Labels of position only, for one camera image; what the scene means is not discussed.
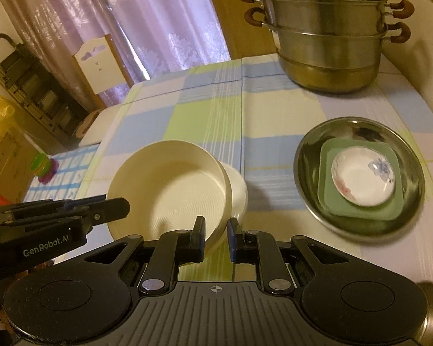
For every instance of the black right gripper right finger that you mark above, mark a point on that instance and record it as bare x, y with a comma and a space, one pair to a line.
260, 249

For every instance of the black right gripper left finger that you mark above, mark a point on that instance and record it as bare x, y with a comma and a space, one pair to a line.
168, 253

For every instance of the white ceramic bowl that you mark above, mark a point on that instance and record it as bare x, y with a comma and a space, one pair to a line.
240, 194

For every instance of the cream ribbed bowl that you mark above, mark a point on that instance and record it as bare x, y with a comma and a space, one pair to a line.
168, 184

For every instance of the green rectangular plate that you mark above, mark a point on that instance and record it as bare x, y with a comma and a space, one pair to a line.
334, 203

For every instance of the small floral white dish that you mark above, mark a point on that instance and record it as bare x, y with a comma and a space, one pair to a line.
363, 176

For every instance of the brown cardboard box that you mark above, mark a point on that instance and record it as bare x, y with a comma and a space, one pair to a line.
16, 157

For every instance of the green purple stacked cups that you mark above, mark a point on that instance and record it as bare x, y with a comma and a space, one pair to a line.
44, 168

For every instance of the blue white patterned cloth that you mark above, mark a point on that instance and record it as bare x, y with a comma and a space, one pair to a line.
72, 167

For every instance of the large steel basin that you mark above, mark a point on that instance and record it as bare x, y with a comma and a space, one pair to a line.
306, 174

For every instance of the checkered tablecloth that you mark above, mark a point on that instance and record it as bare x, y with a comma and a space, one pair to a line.
248, 114

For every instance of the black folded metal rack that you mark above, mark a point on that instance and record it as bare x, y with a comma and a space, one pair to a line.
39, 93

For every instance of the white wooden chair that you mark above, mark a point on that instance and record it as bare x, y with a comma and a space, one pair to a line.
101, 64

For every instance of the purple lace curtain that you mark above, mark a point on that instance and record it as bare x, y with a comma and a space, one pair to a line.
153, 37

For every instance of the stacked steel steamer pot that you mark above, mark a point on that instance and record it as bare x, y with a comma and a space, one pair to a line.
331, 46

